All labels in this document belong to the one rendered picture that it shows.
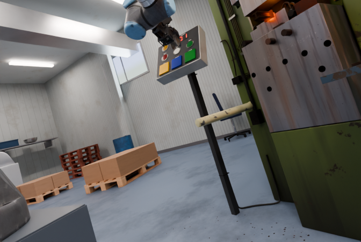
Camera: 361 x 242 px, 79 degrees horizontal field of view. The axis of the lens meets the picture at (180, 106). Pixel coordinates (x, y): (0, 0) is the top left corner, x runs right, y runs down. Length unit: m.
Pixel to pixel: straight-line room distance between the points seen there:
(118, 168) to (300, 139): 2.87
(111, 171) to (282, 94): 3.03
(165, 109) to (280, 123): 4.96
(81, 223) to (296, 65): 0.95
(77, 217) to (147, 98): 6.03
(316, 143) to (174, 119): 4.94
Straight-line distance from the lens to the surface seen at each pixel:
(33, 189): 5.37
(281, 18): 1.15
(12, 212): 0.27
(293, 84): 1.06
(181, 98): 5.65
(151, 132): 6.34
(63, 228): 0.25
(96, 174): 3.91
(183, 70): 1.35
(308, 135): 1.09
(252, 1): 1.24
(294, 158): 1.16
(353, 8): 1.19
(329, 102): 1.02
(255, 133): 1.49
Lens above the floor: 0.65
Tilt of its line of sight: 4 degrees up
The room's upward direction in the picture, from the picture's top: 17 degrees counter-clockwise
